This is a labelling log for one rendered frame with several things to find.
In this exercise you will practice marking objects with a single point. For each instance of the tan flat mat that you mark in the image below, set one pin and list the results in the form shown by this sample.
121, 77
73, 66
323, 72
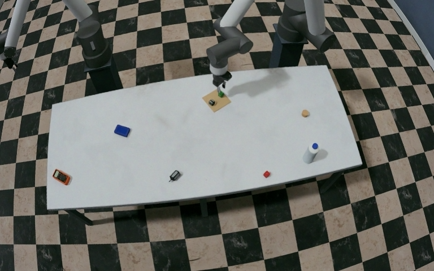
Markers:
219, 102

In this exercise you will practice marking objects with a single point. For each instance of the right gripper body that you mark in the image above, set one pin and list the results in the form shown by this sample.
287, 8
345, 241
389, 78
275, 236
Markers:
7, 61

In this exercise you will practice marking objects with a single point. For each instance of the white bottle with blue cap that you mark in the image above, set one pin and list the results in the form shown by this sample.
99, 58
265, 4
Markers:
311, 152

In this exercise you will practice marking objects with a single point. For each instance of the orange pocket multimeter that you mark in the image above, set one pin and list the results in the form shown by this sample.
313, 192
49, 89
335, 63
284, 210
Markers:
61, 177

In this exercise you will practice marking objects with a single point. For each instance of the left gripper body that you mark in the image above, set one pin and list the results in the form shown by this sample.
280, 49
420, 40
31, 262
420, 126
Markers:
220, 75

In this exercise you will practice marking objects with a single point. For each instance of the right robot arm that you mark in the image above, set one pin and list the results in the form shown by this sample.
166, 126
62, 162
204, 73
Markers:
96, 49

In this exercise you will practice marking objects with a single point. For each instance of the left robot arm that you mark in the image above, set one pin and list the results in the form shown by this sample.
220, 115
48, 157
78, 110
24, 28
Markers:
300, 18

